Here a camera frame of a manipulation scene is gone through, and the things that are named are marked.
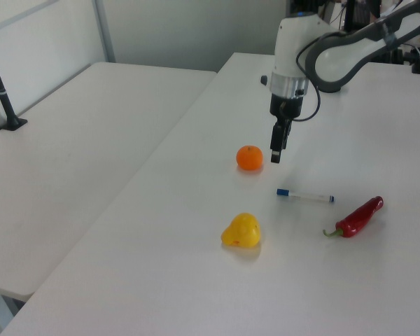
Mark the small dark grey knob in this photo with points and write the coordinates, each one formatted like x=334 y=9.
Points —
x=264 y=80

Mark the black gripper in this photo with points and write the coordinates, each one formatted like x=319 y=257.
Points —
x=287 y=106

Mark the white marker pen blue caps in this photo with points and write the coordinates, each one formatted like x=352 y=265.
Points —
x=306 y=196

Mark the red chili pepper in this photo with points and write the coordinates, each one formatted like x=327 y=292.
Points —
x=358 y=217

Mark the black monitor stand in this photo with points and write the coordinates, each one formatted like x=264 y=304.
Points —
x=353 y=17

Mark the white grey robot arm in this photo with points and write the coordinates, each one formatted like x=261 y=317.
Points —
x=336 y=59

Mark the grey partition frame post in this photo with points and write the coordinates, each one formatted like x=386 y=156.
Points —
x=104 y=31

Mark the yellow pear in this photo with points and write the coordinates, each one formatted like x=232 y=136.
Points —
x=241 y=231

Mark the black pole stand with base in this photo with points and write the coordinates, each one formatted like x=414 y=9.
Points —
x=0 y=91

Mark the orange mandarin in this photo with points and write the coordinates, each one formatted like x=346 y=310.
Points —
x=249 y=157

